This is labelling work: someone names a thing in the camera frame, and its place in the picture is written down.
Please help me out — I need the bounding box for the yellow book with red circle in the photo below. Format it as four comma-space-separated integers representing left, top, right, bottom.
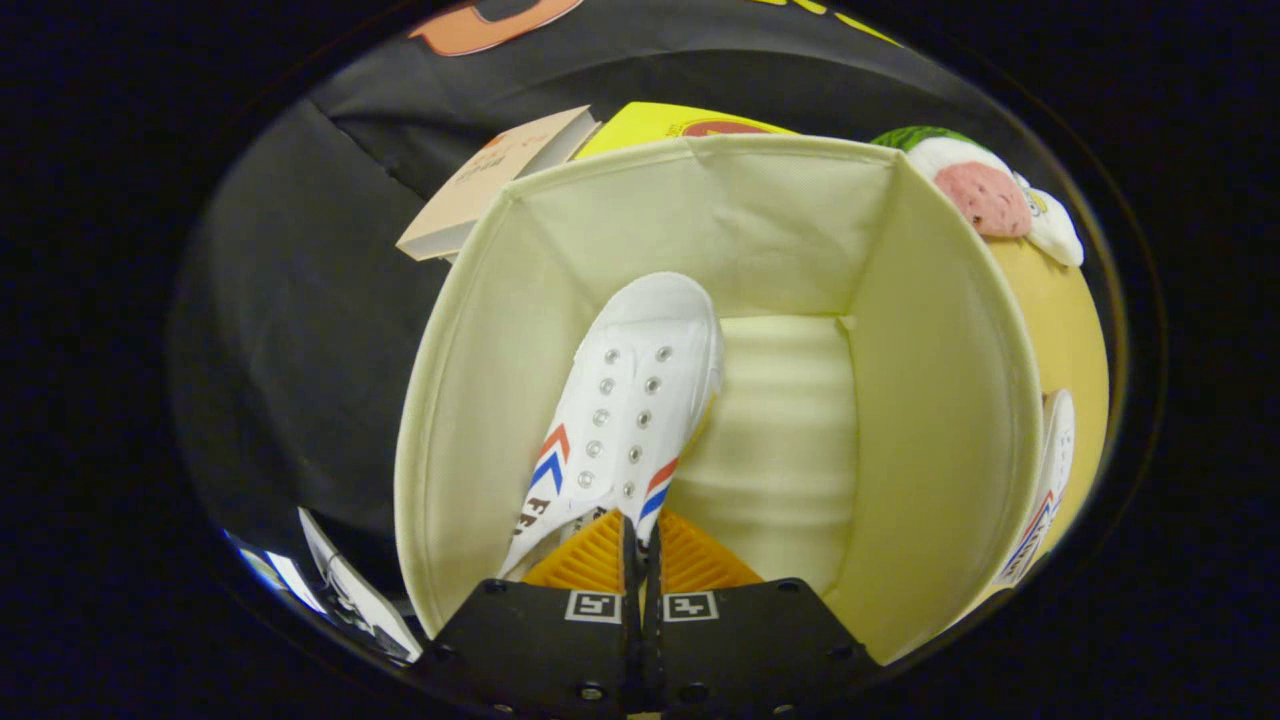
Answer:
573, 101, 798, 161

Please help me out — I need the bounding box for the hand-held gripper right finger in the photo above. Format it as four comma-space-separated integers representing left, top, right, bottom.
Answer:
645, 510, 881, 720

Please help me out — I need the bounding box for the beige paperback book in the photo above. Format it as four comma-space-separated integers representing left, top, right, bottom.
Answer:
396, 105, 601, 263

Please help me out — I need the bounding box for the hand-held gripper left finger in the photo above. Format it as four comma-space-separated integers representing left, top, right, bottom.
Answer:
415, 508, 641, 720

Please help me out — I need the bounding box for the white canvas shoe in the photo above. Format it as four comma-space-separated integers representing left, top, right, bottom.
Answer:
990, 388, 1077, 591
497, 272, 725, 579

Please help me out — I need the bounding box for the cream fabric storage box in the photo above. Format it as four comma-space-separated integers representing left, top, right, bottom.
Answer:
393, 133, 1044, 666

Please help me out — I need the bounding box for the watermelon slice plush toy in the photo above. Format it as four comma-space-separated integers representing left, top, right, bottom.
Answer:
870, 125, 1033, 239

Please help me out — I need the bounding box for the small white plush toy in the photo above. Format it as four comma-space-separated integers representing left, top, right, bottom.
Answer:
1012, 172, 1085, 268

